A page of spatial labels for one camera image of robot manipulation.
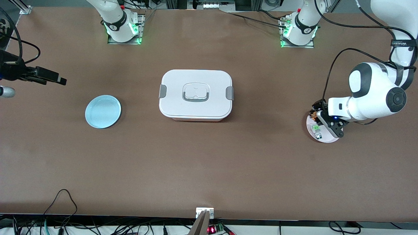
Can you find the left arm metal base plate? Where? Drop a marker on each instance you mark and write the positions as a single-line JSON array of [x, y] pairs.
[[284, 44]]

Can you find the green clear switch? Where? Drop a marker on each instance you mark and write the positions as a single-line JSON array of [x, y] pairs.
[[316, 130]]

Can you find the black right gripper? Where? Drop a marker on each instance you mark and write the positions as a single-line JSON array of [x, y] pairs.
[[13, 72]]

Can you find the aluminium corner bracket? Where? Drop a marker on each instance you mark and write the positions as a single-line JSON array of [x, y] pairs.
[[23, 9]]

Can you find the white lidded container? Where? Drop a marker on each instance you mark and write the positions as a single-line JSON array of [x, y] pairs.
[[196, 107]]

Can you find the pink plate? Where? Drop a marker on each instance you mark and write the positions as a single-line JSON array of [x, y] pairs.
[[328, 140]]

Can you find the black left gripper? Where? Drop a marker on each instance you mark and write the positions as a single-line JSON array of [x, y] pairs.
[[318, 108]]

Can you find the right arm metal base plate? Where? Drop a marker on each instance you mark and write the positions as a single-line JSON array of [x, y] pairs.
[[141, 26]]

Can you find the grey camera post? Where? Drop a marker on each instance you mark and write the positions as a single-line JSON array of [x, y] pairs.
[[200, 225]]

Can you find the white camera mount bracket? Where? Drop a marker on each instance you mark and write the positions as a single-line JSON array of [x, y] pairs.
[[200, 211]]

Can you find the light blue plate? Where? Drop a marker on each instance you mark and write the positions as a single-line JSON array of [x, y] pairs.
[[103, 111]]

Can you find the circuit board with red light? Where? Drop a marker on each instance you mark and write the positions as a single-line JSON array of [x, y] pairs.
[[215, 228]]

